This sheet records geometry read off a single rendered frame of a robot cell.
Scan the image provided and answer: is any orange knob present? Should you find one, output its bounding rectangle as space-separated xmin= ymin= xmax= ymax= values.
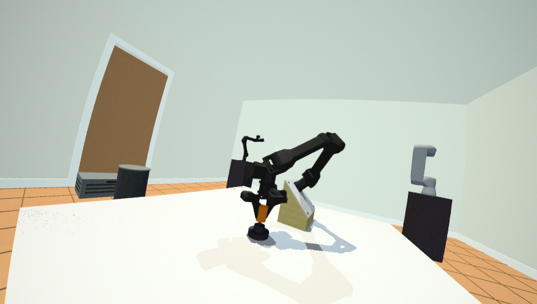
xmin=256 ymin=204 xmax=268 ymax=223

